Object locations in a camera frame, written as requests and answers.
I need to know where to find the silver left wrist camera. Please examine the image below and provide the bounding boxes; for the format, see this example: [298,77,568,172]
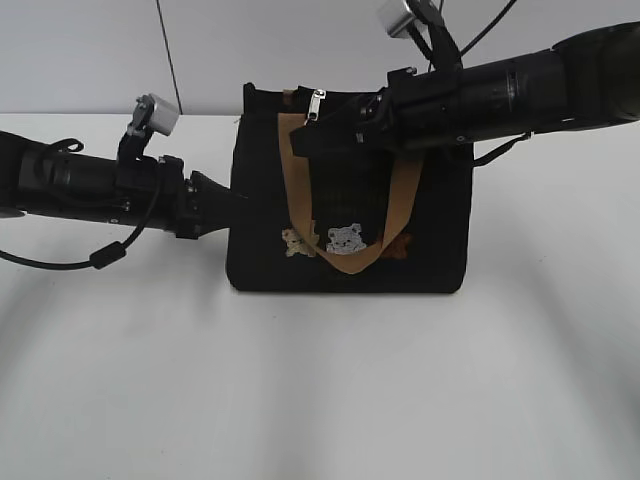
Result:
[127,93,180,137]

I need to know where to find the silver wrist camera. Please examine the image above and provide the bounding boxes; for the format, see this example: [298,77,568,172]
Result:
[127,93,180,137]
[377,0,439,39]

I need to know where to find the black tote bag tan handles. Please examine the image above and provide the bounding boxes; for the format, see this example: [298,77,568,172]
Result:
[226,83,473,294]

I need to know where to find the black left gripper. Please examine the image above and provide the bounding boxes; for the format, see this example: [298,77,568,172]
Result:
[115,156,249,239]

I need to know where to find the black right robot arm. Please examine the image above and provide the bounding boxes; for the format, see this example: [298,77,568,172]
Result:
[290,22,639,157]

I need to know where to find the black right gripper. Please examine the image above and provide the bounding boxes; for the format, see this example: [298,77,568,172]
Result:
[289,68,463,156]

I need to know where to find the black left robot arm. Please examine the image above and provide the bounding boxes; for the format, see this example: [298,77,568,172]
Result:
[1,132,253,239]

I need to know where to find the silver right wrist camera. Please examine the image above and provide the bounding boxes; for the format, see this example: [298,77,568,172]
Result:
[377,0,439,39]

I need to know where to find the black left camera cable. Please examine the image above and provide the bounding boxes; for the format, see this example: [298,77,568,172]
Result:
[0,159,164,273]

